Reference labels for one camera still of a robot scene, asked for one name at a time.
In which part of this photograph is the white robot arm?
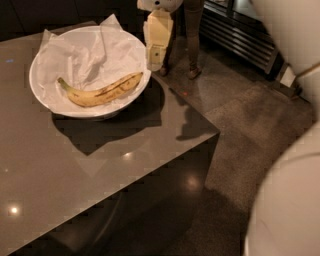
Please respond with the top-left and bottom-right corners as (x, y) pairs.
(162, 0), (320, 256)

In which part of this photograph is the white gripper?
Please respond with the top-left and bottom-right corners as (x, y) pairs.
(137, 0), (183, 71)

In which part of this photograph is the black glass door refrigerator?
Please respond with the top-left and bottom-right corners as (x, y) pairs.
(200, 0), (295, 83)

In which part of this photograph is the white crumpled paper liner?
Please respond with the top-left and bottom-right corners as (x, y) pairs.
(35, 13), (147, 115)

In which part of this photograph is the yellow ripe banana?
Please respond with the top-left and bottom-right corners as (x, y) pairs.
(57, 72), (143, 107)

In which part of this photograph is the white bowl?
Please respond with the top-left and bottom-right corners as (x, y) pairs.
(28, 25), (152, 120)

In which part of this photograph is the person in dark trousers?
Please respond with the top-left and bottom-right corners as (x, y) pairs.
(159, 0), (204, 80)

